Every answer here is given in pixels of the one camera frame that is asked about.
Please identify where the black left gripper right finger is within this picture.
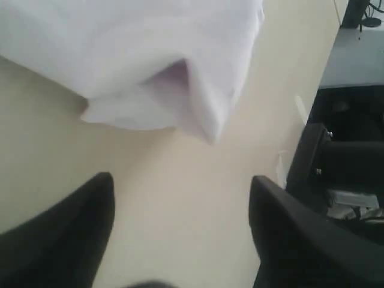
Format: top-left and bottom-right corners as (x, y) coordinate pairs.
(248, 176), (383, 287)

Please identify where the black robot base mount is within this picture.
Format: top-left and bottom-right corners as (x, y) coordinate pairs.
(284, 85), (384, 241)

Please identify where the white t-shirt red logo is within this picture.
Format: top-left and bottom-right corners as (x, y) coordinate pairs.
(1, 1), (264, 143)

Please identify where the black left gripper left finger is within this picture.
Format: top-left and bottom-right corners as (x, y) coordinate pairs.
(1, 172), (115, 287)

